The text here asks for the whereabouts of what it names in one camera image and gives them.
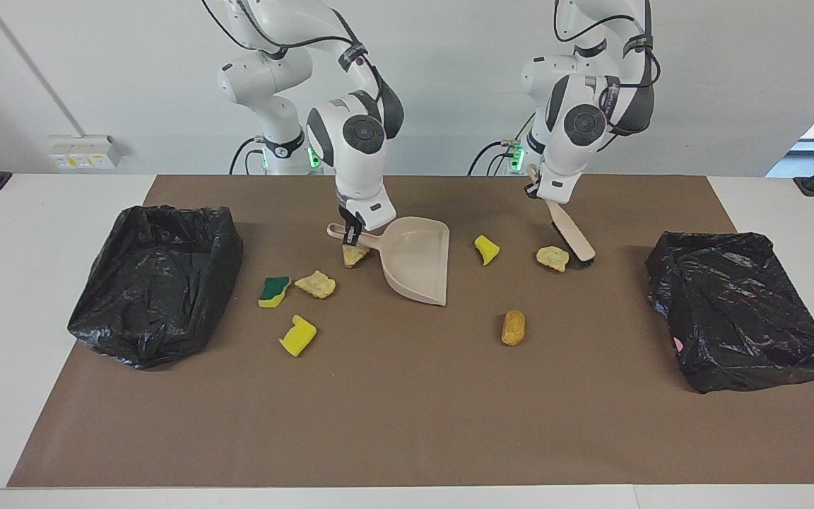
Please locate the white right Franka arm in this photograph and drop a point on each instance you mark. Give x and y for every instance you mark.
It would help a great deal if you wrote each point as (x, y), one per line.
(350, 141)

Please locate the beige hand brush black bristles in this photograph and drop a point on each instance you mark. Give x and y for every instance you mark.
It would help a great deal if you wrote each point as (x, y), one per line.
(573, 233)

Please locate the black bagged bin pink mark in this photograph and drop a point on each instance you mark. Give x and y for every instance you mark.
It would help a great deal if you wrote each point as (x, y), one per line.
(739, 311)

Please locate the white wall socket box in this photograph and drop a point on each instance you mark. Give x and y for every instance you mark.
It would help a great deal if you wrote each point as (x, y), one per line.
(85, 152)

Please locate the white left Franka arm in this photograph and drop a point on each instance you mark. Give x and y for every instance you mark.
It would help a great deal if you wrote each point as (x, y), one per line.
(584, 120)

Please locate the green and yellow sponge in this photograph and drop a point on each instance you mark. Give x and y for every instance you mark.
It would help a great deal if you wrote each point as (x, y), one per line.
(274, 291)

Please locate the brown bread roll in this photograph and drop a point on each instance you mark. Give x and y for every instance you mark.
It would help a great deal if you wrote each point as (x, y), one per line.
(513, 328)

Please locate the beige plastic dustpan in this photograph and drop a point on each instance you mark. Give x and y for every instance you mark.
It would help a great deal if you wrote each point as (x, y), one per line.
(414, 261)

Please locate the small yellow sponge piece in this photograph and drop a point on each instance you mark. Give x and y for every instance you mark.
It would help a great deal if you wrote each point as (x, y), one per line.
(486, 250)

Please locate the large yellow sponge piece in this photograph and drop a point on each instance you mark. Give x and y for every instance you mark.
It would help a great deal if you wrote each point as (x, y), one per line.
(298, 338)

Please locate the white wall conduit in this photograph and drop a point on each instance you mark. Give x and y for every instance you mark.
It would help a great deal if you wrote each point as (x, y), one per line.
(25, 67)

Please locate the brown table mat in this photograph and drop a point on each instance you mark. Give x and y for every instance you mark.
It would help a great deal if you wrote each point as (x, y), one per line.
(407, 410)

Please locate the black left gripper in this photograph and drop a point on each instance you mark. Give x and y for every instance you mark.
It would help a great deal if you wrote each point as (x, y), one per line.
(533, 191)

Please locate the beige crumbly foam chunk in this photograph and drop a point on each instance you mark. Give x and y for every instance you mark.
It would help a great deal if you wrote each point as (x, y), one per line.
(355, 256)
(552, 259)
(315, 284)

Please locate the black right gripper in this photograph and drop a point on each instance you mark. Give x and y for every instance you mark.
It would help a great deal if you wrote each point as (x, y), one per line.
(347, 218)

